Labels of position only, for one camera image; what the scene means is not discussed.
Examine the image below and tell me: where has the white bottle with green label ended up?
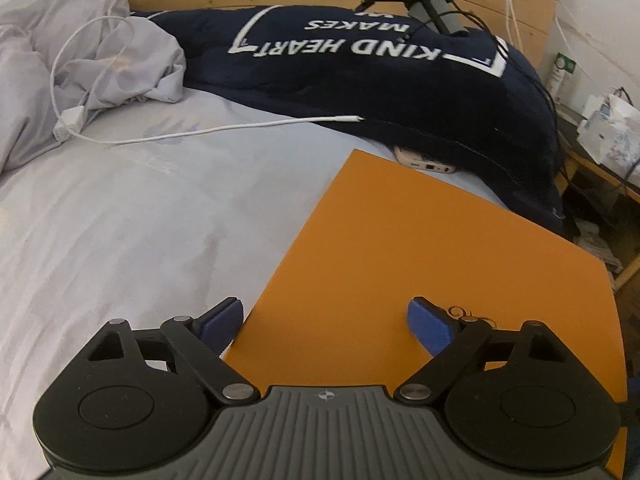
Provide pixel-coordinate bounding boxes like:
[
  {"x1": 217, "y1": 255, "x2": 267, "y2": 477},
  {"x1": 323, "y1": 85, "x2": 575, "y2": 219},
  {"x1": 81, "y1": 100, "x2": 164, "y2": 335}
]
[{"x1": 546, "y1": 52, "x2": 577, "y2": 107}]

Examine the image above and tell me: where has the orange box lid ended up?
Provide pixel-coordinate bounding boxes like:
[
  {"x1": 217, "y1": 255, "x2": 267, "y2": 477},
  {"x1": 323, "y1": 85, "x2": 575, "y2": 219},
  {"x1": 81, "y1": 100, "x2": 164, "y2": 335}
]
[{"x1": 222, "y1": 149, "x2": 630, "y2": 480}]

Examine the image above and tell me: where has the white power bank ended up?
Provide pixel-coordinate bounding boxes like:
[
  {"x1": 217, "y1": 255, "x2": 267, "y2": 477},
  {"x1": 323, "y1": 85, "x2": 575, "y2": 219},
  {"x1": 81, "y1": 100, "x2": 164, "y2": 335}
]
[{"x1": 394, "y1": 145, "x2": 458, "y2": 176}]

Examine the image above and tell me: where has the wooden nightstand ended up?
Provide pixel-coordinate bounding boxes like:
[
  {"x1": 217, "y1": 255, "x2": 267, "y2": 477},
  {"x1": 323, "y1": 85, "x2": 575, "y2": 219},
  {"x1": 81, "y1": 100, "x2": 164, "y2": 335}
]
[{"x1": 552, "y1": 110, "x2": 640, "y2": 291}]

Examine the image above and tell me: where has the white charging cable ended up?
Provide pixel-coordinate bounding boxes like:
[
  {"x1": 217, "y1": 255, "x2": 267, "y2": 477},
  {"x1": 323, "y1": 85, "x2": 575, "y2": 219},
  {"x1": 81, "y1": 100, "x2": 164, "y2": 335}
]
[{"x1": 50, "y1": 15, "x2": 366, "y2": 146}]

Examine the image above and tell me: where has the white hanging cable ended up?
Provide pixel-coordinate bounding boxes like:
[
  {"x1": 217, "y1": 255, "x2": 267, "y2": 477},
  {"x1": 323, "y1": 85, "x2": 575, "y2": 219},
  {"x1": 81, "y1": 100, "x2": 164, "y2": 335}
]
[{"x1": 504, "y1": 0, "x2": 521, "y2": 48}]

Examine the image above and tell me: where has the black cable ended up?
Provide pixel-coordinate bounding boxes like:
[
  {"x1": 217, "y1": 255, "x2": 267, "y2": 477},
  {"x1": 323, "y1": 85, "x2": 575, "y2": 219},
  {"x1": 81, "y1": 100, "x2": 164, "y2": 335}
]
[{"x1": 450, "y1": 5, "x2": 571, "y2": 196}]

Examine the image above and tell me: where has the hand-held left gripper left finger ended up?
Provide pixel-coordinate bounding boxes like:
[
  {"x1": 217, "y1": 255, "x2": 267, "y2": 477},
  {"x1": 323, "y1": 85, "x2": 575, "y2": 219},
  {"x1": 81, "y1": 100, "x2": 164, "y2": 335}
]
[{"x1": 82, "y1": 298, "x2": 260, "y2": 405}]

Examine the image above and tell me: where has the white plastic packet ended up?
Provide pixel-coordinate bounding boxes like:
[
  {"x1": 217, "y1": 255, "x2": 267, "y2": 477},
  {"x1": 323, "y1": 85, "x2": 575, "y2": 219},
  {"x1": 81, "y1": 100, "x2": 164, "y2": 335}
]
[{"x1": 575, "y1": 87, "x2": 640, "y2": 183}]

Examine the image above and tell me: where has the grey duvet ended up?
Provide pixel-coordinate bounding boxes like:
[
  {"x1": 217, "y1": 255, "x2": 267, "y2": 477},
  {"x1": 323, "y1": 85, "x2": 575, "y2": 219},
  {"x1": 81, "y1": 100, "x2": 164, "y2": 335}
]
[{"x1": 0, "y1": 0, "x2": 187, "y2": 171}]

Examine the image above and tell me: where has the navy printed blanket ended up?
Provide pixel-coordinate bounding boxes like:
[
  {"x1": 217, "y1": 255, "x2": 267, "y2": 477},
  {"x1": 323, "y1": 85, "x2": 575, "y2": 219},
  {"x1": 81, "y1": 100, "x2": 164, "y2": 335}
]
[{"x1": 131, "y1": 4, "x2": 566, "y2": 236}]

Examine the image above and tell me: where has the white charger adapter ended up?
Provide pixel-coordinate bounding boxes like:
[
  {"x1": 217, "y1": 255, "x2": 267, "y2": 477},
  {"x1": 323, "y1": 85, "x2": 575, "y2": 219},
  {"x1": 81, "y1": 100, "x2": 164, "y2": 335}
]
[{"x1": 53, "y1": 106, "x2": 87, "y2": 142}]

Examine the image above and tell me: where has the bed with light blue sheet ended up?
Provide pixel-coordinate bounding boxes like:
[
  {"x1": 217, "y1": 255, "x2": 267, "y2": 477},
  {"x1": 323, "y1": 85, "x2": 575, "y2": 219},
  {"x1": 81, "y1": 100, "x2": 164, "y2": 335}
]
[{"x1": 0, "y1": 80, "x2": 501, "y2": 480}]

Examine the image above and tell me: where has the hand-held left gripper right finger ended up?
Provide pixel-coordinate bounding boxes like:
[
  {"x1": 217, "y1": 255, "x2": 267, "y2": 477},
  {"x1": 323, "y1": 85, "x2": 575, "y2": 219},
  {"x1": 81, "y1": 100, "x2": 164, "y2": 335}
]
[{"x1": 392, "y1": 296, "x2": 576, "y2": 405}]

